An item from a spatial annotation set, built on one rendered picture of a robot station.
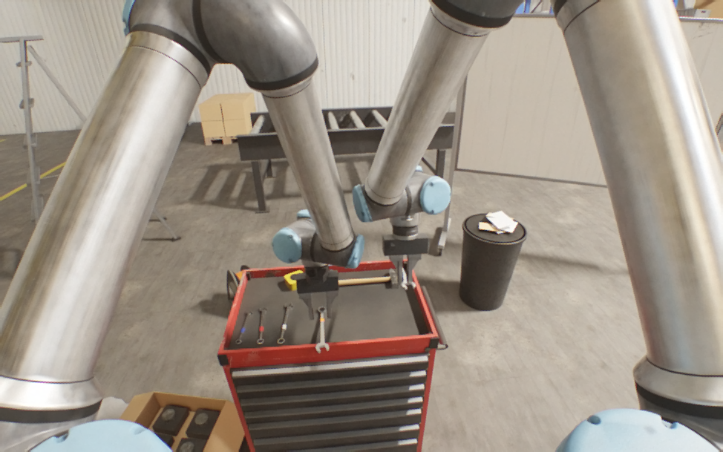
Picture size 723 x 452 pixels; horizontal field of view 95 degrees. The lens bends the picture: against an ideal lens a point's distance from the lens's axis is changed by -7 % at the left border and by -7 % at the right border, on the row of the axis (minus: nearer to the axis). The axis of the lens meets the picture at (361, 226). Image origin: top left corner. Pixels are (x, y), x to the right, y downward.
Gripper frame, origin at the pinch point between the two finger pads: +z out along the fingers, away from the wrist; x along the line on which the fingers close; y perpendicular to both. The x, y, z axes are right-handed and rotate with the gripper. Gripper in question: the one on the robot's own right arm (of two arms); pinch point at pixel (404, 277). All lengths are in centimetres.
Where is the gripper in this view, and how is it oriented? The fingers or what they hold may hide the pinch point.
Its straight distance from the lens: 111.2
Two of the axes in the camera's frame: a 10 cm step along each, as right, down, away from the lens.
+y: 0.7, 2.9, -9.5
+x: 10.0, -0.5, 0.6
